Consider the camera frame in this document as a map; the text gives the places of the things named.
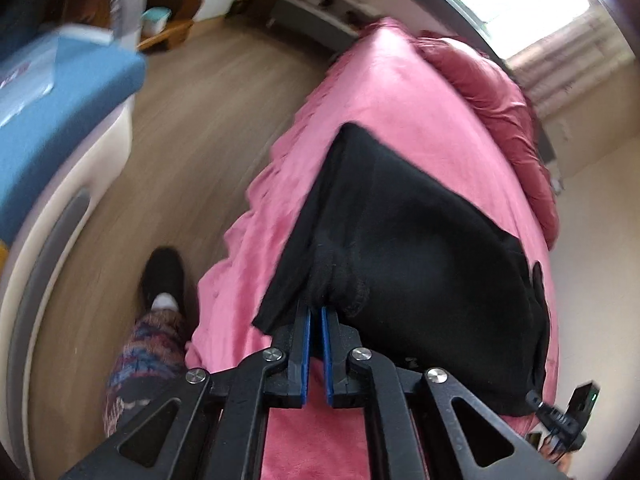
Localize blue and white appliance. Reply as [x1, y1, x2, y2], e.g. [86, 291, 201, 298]
[0, 95, 137, 478]

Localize wooden stool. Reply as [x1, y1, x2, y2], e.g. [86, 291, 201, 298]
[136, 19, 195, 52]

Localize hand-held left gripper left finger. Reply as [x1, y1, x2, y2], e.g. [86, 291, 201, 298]
[60, 304, 314, 480]

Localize dark window sill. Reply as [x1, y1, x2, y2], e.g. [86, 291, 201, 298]
[404, 0, 506, 61]

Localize white bedside cabinet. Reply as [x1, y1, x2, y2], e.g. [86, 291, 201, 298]
[540, 91, 640, 177]

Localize black pants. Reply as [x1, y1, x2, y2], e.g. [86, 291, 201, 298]
[251, 121, 553, 417]

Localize pink bed blanket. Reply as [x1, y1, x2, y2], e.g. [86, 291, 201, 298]
[185, 17, 557, 480]

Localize pale patterned curtain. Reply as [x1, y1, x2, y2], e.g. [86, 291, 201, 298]
[505, 10, 640, 122]

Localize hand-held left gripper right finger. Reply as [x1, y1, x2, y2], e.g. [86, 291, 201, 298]
[319, 306, 567, 480]

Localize teal lidded container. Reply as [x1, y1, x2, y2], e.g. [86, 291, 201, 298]
[141, 7, 172, 33]

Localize grey low shelf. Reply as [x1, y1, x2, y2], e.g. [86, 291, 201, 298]
[267, 0, 393, 53]

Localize person's black slipper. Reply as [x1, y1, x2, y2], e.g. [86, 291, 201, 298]
[139, 246, 187, 318]

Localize dark pink duvet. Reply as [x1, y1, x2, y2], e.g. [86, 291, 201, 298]
[410, 30, 561, 252]

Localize clear plastic sheet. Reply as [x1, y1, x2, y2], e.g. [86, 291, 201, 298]
[0, 35, 63, 128]

